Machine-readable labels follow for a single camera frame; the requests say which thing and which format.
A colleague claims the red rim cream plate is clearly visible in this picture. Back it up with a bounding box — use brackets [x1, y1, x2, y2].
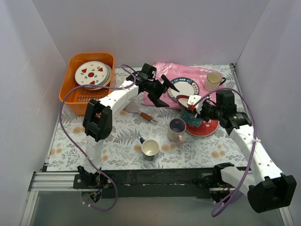
[176, 95, 195, 111]

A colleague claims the iridescent mug pink handle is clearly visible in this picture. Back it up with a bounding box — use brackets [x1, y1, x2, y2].
[167, 118, 186, 147]

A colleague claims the watermelon plate blue rim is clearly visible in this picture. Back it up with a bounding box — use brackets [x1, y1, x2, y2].
[74, 61, 109, 85]
[85, 65, 112, 90]

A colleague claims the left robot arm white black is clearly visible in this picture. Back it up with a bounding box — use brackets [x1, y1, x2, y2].
[78, 64, 179, 188]

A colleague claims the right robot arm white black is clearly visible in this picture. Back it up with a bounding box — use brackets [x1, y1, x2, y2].
[191, 88, 297, 217]

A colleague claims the orange plastic dish bin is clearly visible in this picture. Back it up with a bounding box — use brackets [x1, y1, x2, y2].
[59, 52, 116, 116]

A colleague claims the round plate dark green rim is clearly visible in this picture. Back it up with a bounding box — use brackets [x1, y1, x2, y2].
[167, 77, 200, 101]

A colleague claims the cream mug dark rim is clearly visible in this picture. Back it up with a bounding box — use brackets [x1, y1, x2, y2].
[204, 72, 226, 91]

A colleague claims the floral table mat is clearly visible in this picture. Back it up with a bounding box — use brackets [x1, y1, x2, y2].
[47, 65, 265, 171]

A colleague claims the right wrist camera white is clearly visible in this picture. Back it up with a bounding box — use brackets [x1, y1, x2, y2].
[187, 95, 203, 113]

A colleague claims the metal scraper wooden handle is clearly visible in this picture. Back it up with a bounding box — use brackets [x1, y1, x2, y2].
[123, 101, 157, 124]

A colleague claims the cream cup teal handle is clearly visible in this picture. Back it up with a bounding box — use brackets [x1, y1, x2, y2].
[139, 137, 159, 161]

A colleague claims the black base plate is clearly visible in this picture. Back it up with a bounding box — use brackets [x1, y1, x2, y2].
[73, 168, 233, 199]

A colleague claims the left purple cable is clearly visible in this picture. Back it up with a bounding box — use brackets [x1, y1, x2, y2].
[60, 65, 142, 211]

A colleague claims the purple cable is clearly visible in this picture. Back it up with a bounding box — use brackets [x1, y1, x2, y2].
[194, 89, 258, 218]
[60, 65, 142, 211]

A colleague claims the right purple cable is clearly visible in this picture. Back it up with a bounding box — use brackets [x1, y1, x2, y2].
[194, 89, 258, 218]

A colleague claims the aluminium frame rail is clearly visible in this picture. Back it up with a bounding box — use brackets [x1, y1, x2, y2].
[20, 171, 294, 226]

